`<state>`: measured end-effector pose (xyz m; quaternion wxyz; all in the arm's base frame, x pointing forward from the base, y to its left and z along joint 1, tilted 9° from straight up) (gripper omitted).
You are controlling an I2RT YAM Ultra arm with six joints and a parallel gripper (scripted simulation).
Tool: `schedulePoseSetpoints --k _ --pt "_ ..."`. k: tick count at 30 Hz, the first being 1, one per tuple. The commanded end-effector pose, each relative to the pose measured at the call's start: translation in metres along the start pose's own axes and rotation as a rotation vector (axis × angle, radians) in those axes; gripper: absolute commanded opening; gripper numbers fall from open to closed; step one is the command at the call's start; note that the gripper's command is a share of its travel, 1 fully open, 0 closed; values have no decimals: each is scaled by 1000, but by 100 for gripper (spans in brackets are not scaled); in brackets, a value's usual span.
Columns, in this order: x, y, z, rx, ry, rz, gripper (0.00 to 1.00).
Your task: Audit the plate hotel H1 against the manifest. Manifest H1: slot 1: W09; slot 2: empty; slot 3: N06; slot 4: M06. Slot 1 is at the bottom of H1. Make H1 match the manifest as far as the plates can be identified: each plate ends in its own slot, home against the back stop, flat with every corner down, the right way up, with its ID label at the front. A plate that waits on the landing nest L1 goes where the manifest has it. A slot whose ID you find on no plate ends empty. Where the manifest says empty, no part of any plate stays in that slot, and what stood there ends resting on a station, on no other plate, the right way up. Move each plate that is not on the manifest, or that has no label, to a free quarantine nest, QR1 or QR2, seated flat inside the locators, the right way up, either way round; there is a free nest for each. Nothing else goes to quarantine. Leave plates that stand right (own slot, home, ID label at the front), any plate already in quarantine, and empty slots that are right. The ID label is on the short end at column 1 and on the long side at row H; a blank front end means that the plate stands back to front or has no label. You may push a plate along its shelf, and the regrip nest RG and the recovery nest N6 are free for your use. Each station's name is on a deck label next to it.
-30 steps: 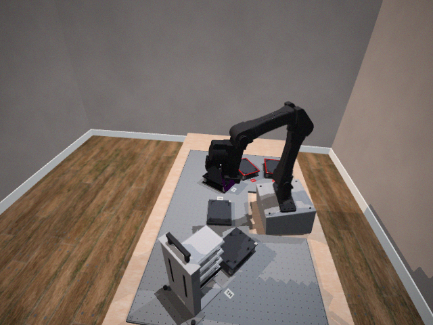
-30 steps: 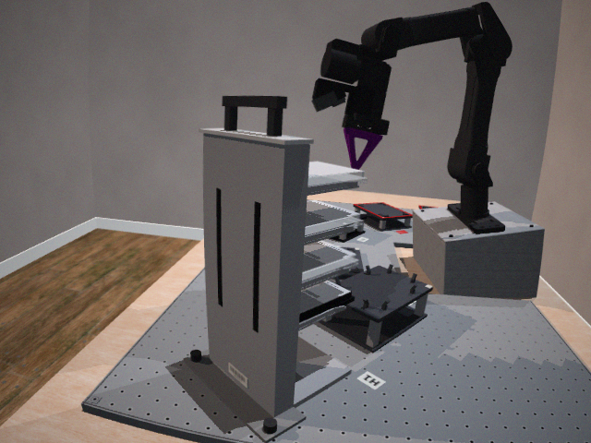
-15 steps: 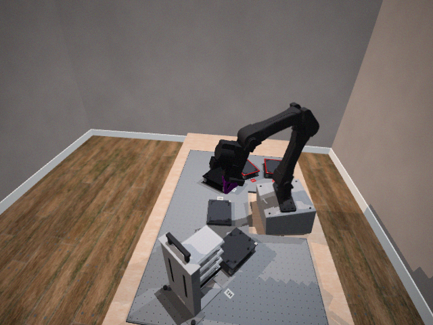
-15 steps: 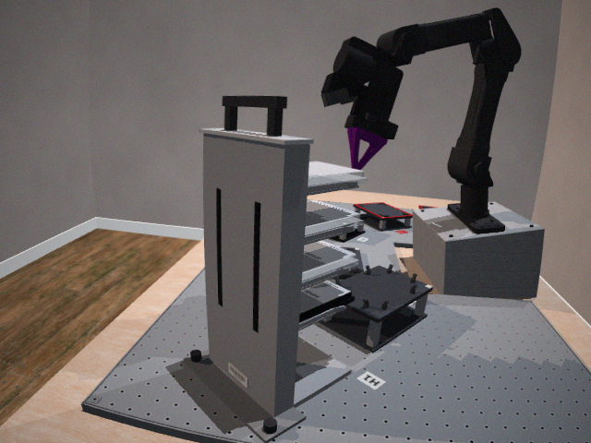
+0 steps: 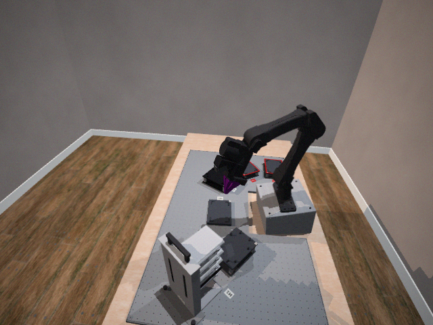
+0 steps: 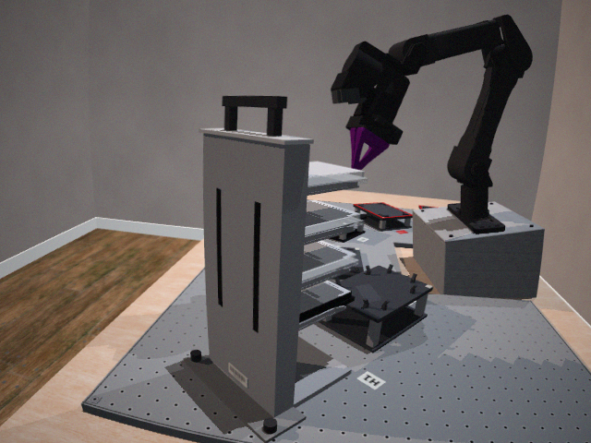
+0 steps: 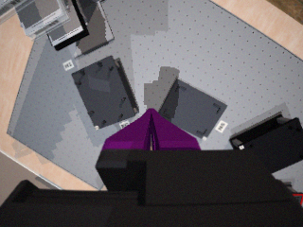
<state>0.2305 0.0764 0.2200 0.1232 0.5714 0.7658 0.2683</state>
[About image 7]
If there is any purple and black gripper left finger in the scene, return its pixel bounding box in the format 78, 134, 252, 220
101, 109, 152, 151

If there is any grey plate hotel rack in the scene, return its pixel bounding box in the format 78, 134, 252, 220
68, 0, 115, 59

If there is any grey perforated base plate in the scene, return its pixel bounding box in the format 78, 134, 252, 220
7, 0, 303, 190

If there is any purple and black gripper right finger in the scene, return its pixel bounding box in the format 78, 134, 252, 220
151, 108, 201, 150

